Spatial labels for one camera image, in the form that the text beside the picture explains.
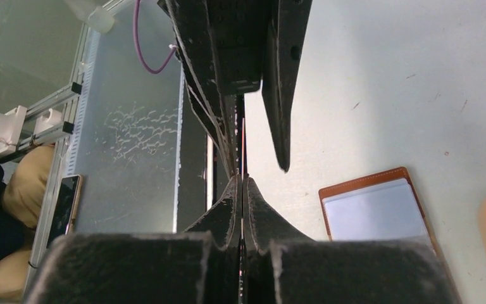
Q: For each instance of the brown leather card holder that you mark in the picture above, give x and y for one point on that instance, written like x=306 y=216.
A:
x=379 y=207

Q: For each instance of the smartphone with gold edge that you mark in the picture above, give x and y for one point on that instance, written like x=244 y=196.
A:
x=65 y=211

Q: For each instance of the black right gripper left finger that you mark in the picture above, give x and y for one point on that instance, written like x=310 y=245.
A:
x=199 y=265

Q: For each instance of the aluminium frame rail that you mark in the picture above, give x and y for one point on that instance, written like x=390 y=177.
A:
x=56 y=118

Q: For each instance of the person in dark clothes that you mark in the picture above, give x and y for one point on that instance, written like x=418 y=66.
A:
x=21 y=201

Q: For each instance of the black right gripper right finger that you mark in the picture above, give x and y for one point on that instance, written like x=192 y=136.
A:
x=283 y=265

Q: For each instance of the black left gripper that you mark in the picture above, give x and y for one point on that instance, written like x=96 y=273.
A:
x=227 y=48

